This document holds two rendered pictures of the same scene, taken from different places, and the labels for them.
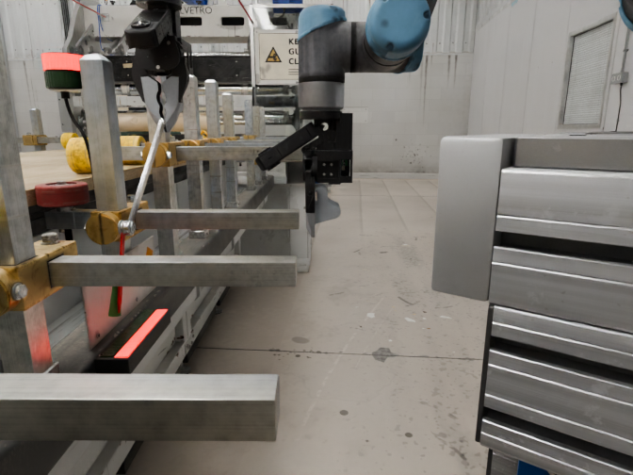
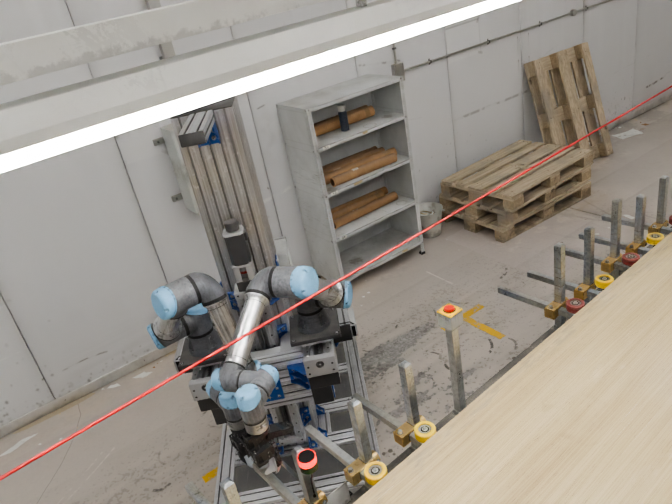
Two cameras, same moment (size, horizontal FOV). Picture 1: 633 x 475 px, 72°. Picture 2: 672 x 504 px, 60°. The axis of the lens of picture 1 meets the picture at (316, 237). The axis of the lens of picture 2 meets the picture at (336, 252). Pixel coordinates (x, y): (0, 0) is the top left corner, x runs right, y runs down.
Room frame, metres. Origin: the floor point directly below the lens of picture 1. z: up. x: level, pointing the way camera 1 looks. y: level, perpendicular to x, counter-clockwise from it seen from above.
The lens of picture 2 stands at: (1.32, 1.64, 2.49)
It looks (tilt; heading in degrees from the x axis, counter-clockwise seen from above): 27 degrees down; 235
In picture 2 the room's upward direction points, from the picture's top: 12 degrees counter-clockwise
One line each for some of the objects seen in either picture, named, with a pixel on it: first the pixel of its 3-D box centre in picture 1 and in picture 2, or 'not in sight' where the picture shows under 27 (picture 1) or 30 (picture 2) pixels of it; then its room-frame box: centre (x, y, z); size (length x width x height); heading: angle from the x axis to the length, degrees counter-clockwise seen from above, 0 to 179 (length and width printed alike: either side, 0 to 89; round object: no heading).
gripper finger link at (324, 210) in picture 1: (323, 212); not in sight; (0.74, -0.01, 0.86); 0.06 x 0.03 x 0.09; 90
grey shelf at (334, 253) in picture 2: not in sight; (356, 184); (-1.49, -1.91, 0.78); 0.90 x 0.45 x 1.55; 175
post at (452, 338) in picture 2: not in sight; (456, 370); (-0.05, 0.34, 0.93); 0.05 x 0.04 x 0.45; 0
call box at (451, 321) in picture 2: not in sight; (450, 318); (-0.05, 0.34, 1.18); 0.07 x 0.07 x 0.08; 0
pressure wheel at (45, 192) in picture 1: (65, 214); not in sight; (0.75, 0.44, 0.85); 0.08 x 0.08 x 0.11
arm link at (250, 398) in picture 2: not in sight; (250, 403); (0.79, 0.26, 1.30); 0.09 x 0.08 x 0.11; 32
